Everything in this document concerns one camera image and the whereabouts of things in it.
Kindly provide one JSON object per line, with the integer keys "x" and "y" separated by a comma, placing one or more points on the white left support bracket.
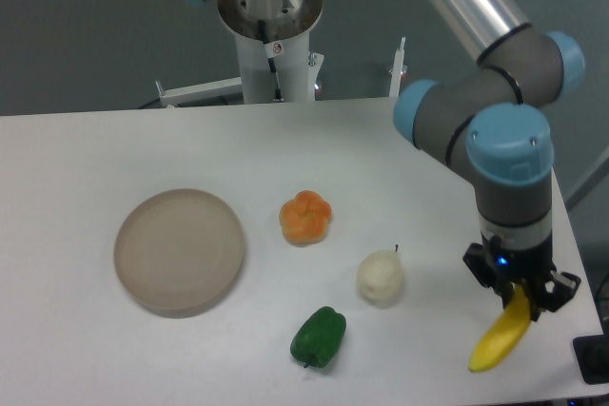
{"x": 198, "y": 93}

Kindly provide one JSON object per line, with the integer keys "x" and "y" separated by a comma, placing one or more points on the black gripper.
{"x": 494, "y": 266}

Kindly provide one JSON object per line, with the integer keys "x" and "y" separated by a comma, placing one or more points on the white right support bracket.
{"x": 397, "y": 70}

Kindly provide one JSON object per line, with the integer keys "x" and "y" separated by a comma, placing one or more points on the orange bread roll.
{"x": 305, "y": 219}

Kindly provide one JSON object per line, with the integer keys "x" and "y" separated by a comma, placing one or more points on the green bell pepper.
{"x": 319, "y": 339}

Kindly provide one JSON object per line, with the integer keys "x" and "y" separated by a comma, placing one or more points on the white pear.
{"x": 380, "y": 277}

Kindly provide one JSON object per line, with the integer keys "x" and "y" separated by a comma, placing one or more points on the white support bracket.
{"x": 198, "y": 93}
{"x": 397, "y": 70}

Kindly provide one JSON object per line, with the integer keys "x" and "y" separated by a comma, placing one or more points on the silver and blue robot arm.
{"x": 487, "y": 128}

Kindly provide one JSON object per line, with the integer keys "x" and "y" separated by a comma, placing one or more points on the yellow banana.
{"x": 503, "y": 335}

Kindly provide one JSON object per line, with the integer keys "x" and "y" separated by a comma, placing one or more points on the beige round plate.
{"x": 178, "y": 253}

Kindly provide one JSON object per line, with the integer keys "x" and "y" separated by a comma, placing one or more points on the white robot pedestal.
{"x": 272, "y": 39}

